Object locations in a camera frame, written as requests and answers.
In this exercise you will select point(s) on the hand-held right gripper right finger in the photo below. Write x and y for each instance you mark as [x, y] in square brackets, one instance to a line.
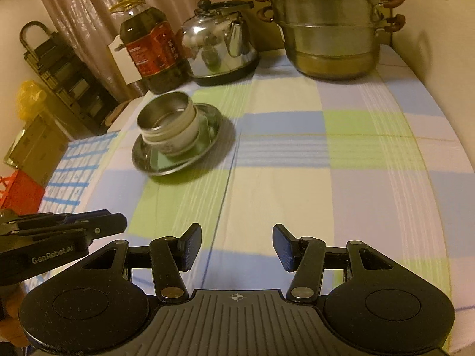
[284, 248]

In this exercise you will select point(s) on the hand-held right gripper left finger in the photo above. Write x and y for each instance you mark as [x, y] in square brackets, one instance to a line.
[189, 248]

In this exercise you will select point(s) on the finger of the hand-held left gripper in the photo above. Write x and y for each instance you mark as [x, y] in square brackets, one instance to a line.
[89, 216]
[111, 224]

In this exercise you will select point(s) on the stainless steel plate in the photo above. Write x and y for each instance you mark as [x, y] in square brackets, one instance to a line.
[148, 163]

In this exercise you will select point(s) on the white floral ceramic bowl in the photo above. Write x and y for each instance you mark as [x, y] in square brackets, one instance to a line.
[182, 144]

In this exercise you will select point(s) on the cream plastic bowl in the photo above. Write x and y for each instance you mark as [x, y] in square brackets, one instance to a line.
[167, 133]

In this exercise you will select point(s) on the stainless steel bowl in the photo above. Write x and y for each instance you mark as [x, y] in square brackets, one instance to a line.
[163, 111]

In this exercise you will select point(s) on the person's left hand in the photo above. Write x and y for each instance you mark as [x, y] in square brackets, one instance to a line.
[11, 332]

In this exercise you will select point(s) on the blue white printed cloth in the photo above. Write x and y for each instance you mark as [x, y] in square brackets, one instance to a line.
[74, 170]

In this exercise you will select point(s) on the orange plastic crate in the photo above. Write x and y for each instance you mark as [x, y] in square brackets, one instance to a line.
[18, 193]

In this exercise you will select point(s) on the large cardboard box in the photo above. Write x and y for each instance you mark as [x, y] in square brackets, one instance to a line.
[37, 148]

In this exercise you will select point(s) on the checked pastel tablecloth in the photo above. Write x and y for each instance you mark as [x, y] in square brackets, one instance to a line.
[334, 174]

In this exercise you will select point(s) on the yellow plastic bag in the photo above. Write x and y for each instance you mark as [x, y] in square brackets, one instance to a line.
[31, 98]

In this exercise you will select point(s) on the black storage rack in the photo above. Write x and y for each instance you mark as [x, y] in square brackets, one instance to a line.
[66, 74]

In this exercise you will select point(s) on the cooking oil bottle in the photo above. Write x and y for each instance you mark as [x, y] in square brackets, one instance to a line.
[156, 52]

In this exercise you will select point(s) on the stainless steel kettle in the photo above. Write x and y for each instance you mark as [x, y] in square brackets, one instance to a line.
[215, 44]

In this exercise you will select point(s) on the beige curtain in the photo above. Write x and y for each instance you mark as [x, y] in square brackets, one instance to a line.
[92, 7]

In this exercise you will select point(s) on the stainless steel steamer pot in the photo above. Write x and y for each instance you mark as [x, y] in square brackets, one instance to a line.
[326, 37]

